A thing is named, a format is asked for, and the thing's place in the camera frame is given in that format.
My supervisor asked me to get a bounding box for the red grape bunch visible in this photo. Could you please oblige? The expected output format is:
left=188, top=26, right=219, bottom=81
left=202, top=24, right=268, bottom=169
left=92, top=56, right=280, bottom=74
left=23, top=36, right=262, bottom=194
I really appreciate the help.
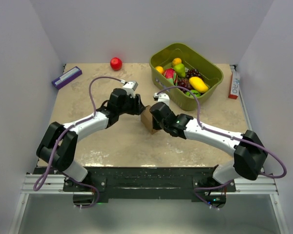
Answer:
left=177, top=78, right=192, bottom=90

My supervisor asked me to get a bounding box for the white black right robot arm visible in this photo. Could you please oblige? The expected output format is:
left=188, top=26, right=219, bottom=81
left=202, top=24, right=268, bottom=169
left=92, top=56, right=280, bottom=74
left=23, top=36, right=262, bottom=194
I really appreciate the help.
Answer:
left=150, top=102, right=268, bottom=192

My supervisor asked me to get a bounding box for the green pear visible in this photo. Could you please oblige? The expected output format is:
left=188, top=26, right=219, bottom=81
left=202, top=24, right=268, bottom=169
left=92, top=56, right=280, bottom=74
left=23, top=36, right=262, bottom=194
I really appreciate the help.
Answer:
left=173, top=63, right=186, bottom=78

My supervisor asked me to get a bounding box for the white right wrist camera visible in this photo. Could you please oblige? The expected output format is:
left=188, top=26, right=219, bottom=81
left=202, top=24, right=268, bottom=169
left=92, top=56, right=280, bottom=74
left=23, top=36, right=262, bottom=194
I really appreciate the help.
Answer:
left=153, top=93, right=170, bottom=106

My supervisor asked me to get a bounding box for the dark purple grape bunch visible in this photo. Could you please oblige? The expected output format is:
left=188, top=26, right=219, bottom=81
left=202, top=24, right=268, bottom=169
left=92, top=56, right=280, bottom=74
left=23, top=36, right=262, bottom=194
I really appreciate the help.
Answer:
left=186, top=69, right=202, bottom=79

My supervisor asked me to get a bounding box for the purple rectangular box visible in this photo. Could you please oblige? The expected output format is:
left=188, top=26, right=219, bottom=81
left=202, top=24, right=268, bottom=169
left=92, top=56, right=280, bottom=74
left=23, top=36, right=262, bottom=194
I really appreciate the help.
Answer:
left=51, top=66, right=82, bottom=90

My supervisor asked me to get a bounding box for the brown cardboard paper box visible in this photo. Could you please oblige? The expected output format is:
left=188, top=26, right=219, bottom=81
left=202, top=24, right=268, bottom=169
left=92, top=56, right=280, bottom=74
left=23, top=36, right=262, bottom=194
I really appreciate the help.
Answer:
left=140, top=105, right=158, bottom=135

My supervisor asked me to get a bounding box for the pink dragon fruit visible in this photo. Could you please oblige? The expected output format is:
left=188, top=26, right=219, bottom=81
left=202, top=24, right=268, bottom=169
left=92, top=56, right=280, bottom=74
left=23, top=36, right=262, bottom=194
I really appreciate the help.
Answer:
left=163, top=68, right=178, bottom=86

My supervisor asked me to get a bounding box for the aluminium front rail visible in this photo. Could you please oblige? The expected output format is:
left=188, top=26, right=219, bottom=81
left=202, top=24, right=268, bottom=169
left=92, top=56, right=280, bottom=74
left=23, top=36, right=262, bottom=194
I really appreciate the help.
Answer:
left=21, top=174, right=279, bottom=195

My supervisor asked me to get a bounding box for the red apple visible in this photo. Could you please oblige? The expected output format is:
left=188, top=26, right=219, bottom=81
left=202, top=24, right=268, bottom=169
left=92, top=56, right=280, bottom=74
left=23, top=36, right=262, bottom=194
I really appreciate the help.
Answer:
left=110, top=57, right=123, bottom=71

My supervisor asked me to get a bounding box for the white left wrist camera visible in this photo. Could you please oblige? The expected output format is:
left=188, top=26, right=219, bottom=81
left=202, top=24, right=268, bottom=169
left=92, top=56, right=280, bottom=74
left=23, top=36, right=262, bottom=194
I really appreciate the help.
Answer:
left=122, top=81, right=138, bottom=97

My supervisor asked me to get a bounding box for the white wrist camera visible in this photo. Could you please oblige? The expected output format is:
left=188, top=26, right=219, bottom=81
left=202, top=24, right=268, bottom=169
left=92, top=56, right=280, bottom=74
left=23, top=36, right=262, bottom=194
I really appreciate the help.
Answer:
left=153, top=93, right=170, bottom=106
left=122, top=81, right=138, bottom=97

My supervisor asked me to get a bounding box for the yellow mango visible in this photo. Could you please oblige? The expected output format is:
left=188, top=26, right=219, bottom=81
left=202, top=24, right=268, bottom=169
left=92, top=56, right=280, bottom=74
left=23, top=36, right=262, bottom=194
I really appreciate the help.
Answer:
left=189, top=77, right=209, bottom=93

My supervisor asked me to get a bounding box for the red white toothpaste box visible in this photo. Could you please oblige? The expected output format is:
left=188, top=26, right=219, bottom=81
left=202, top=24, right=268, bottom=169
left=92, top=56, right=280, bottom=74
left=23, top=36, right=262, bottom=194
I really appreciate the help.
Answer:
left=228, top=71, right=240, bottom=99

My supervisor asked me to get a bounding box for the green plastic tub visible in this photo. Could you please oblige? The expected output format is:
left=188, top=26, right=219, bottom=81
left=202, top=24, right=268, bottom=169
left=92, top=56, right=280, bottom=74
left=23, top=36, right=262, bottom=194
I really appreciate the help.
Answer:
left=149, top=43, right=223, bottom=111

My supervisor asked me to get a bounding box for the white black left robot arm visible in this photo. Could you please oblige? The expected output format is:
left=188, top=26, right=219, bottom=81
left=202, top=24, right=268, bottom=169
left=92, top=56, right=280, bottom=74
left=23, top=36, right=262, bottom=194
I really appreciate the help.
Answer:
left=36, top=88, right=145, bottom=191

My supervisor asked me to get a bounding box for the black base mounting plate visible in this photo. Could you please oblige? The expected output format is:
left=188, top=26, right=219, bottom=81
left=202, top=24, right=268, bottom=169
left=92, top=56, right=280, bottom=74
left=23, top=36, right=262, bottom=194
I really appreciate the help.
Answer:
left=63, top=166, right=262, bottom=204

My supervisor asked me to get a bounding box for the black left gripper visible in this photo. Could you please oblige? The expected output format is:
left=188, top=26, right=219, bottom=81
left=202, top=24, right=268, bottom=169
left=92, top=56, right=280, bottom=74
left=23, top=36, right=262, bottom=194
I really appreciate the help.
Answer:
left=118, top=93, right=146, bottom=116

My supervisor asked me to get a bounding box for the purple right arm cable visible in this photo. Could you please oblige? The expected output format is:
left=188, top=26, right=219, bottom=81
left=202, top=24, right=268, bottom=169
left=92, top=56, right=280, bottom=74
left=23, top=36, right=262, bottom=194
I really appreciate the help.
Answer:
left=154, top=85, right=288, bottom=210

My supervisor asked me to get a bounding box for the yellow orange fruit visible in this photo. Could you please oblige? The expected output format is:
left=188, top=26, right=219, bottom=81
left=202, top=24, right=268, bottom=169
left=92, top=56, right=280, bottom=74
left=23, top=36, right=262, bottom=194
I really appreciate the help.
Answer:
left=155, top=66, right=165, bottom=75

